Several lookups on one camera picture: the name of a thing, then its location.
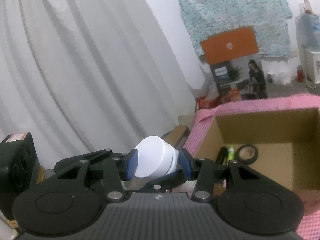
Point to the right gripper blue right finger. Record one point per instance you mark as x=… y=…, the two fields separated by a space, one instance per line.
x=203 y=172

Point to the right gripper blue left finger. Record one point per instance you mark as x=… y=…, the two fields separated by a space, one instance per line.
x=115 y=170

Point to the black cylinder flashlight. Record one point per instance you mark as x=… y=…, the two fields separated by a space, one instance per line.
x=223 y=152

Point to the green white glue stick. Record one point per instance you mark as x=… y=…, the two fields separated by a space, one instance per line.
x=230 y=154

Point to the black electrical tape roll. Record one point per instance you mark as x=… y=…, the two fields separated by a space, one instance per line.
x=246 y=154

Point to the small red box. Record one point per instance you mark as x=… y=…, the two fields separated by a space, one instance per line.
x=202 y=103

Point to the brown cardboard box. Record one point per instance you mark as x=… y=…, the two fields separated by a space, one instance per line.
x=287 y=142

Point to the white curtain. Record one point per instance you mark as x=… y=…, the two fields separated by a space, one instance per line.
x=85 y=75

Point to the orange Philips product box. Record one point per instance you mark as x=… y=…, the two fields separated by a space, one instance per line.
x=235 y=65

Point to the pink checkered tablecloth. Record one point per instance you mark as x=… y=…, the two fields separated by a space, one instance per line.
x=309 y=226

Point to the red bottle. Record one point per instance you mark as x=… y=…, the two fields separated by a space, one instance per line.
x=300 y=74

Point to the white water dispenser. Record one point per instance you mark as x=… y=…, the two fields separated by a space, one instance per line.
x=311 y=57

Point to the blue patterned wall cloth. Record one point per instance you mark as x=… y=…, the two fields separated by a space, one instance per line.
x=204 y=18

